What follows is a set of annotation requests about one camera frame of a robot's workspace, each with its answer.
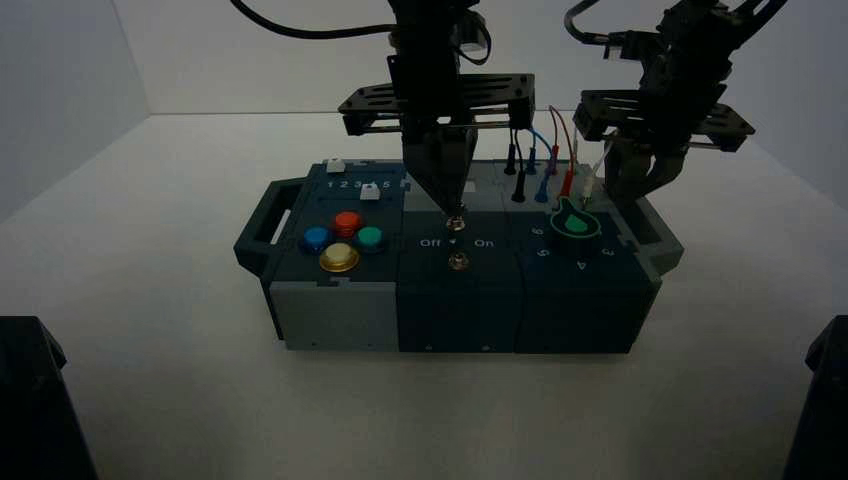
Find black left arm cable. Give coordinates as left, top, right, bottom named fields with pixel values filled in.
left=229, top=0, right=399, bottom=40

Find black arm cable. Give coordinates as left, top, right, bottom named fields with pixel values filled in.
left=229, top=0, right=399, bottom=40
left=563, top=0, right=628, bottom=47

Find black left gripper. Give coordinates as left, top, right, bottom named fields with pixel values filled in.
left=337, top=54, right=537, bottom=213

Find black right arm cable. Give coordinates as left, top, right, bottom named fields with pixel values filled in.
left=563, top=0, right=628, bottom=47

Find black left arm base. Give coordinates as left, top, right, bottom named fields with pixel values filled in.
left=0, top=315, right=100, bottom=480

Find blue-grey control task box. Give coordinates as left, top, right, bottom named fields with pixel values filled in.
left=233, top=157, right=686, bottom=356

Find red round push button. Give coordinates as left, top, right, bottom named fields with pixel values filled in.
left=332, top=211, right=364, bottom=239

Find green pointer rotary knob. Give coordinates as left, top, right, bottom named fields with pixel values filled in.
left=548, top=196, right=603, bottom=260

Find yellow round push button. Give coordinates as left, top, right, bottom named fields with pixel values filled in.
left=318, top=242, right=362, bottom=274

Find green round push button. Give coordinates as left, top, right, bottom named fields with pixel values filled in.
left=353, top=225, right=387, bottom=254

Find white jumper cable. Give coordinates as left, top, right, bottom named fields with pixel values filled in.
left=570, top=129, right=615, bottom=204

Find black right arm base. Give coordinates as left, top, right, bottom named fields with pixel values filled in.
left=782, top=315, right=848, bottom=480

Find red jumper cable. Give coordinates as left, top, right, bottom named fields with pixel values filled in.
left=547, top=104, right=578, bottom=199

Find black jumper cable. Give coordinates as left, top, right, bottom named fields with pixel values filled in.
left=503, top=125, right=529, bottom=205

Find blue round push button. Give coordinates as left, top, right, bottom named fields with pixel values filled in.
left=300, top=226, right=334, bottom=256

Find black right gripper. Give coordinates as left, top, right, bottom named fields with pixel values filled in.
left=572, top=58, right=757, bottom=204

